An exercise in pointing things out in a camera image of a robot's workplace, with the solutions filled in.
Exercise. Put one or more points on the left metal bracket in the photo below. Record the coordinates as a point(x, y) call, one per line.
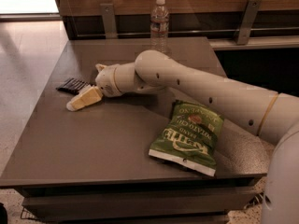
point(109, 20)

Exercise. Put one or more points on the dark rxbar chocolate bar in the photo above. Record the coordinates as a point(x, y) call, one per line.
point(72, 86)

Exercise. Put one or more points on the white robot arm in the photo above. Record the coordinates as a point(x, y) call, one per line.
point(272, 116)

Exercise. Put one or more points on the green kettle chips bag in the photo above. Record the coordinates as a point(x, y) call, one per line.
point(190, 138)

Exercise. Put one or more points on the clear plastic water bottle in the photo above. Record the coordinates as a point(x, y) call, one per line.
point(159, 26)

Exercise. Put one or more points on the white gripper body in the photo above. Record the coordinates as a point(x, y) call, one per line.
point(105, 79)

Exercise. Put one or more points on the right metal bracket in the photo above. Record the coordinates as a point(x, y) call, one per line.
point(242, 33)

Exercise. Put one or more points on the metal bracket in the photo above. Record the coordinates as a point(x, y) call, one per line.
point(109, 20)
point(242, 33)

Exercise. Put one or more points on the grey table drawer base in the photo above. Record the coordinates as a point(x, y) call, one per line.
point(203, 201)

